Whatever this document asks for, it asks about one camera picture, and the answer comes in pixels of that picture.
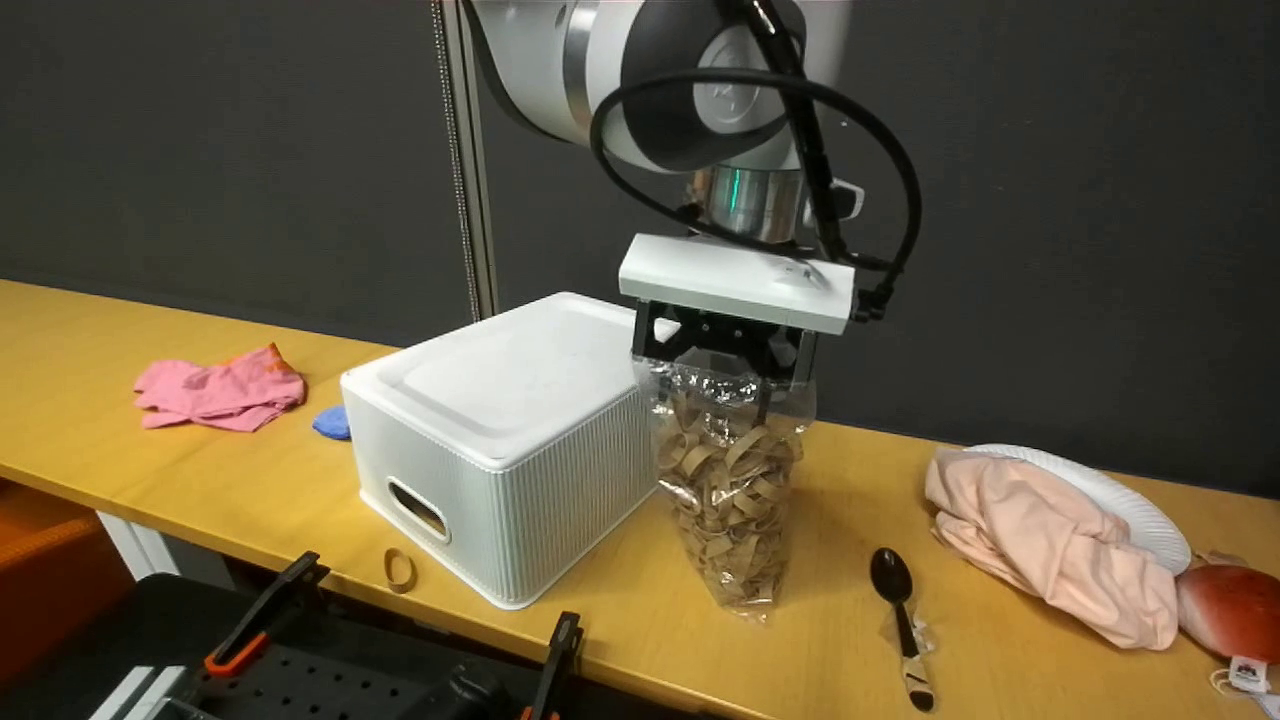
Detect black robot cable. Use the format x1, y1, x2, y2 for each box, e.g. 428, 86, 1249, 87
587, 0, 929, 324

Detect white plate under cloth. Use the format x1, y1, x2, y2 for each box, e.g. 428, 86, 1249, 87
978, 443, 1193, 575

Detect clear bag of rubber bands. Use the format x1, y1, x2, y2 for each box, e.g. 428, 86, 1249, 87
648, 352, 818, 609

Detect pink rubber gloves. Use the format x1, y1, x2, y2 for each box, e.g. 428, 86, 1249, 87
134, 343, 308, 433

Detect red round object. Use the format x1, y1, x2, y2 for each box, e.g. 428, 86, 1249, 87
1177, 565, 1280, 663

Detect peach cloth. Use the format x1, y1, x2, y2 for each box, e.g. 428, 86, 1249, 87
923, 448, 1181, 653

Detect black plastic spoon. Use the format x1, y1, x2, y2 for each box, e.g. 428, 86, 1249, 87
870, 549, 935, 713

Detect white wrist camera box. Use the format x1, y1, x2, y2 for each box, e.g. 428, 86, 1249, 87
620, 232, 858, 337

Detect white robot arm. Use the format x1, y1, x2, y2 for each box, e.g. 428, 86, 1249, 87
464, 0, 858, 381

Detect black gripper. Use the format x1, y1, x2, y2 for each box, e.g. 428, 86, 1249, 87
634, 299, 805, 381

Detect black orange clamp far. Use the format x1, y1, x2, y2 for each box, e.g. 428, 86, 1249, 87
521, 613, 585, 720

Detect metal slotted rail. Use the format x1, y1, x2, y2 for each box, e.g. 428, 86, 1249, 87
428, 0, 501, 318

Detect white plastic storage box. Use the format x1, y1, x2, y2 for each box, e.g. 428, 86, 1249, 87
339, 292, 655, 613

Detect blue sponge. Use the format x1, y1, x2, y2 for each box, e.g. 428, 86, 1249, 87
314, 408, 354, 440

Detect black orange clamp near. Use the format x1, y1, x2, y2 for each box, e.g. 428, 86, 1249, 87
206, 554, 328, 682

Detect black orange clamp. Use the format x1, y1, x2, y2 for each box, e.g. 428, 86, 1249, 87
521, 613, 585, 720
206, 554, 328, 682

